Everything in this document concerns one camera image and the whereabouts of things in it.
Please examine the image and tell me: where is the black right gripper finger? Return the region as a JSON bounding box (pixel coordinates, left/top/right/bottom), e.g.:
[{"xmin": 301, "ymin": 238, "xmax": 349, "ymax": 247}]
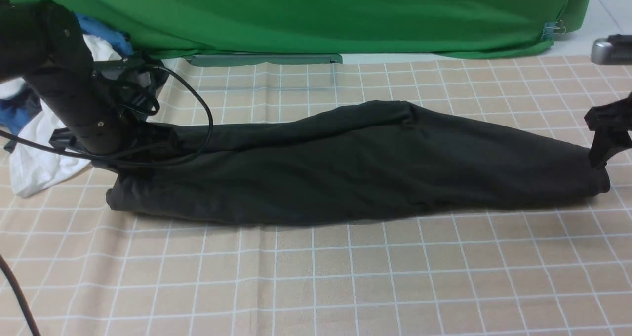
[{"xmin": 585, "ymin": 94, "xmax": 632, "ymax": 168}]

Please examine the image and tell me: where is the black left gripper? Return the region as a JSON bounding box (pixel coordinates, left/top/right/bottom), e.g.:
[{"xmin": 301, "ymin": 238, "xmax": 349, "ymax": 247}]
[{"xmin": 49, "ymin": 55, "xmax": 178, "ymax": 169}]

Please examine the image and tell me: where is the white crumpled shirt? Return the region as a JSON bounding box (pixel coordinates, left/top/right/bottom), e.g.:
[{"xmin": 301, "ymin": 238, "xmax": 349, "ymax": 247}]
[{"xmin": 0, "ymin": 34, "xmax": 122, "ymax": 197}]

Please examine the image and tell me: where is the dark green crumpled shirt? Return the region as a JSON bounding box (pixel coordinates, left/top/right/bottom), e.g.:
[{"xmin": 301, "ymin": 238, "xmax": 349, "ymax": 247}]
[{"xmin": 1, "ymin": 54, "xmax": 178, "ymax": 161}]

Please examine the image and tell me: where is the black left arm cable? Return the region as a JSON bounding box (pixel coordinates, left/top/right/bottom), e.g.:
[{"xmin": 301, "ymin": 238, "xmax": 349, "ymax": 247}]
[{"xmin": 0, "ymin": 64, "xmax": 214, "ymax": 336}]

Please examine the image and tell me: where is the beige checkered tablecloth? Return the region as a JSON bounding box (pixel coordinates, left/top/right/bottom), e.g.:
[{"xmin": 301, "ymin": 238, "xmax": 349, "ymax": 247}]
[{"xmin": 0, "ymin": 56, "xmax": 632, "ymax": 336}]

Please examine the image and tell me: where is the blue binder clip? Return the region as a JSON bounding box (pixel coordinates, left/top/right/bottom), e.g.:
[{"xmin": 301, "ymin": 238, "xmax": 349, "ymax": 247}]
[{"xmin": 540, "ymin": 20, "xmax": 567, "ymax": 41}]

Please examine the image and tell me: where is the blue crumpled garment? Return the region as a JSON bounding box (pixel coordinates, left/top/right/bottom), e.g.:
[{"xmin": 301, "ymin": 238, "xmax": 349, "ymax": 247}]
[{"xmin": 0, "ymin": 12, "xmax": 134, "ymax": 135}]

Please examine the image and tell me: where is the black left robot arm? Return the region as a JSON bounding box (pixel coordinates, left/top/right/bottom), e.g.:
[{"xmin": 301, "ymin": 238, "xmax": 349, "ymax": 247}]
[{"xmin": 1, "ymin": 0, "xmax": 186, "ymax": 168}]

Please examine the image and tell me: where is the green backdrop cloth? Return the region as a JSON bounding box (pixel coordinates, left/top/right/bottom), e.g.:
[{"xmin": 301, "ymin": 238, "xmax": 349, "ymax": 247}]
[{"xmin": 0, "ymin": 0, "xmax": 596, "ymax": 60}]

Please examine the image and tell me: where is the dark gray long-sleeve shirt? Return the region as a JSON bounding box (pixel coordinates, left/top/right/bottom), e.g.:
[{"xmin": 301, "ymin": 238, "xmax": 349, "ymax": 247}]
[{"xmin": 106, "ymin": 100, "xmax": 610, "ymax": 226}]

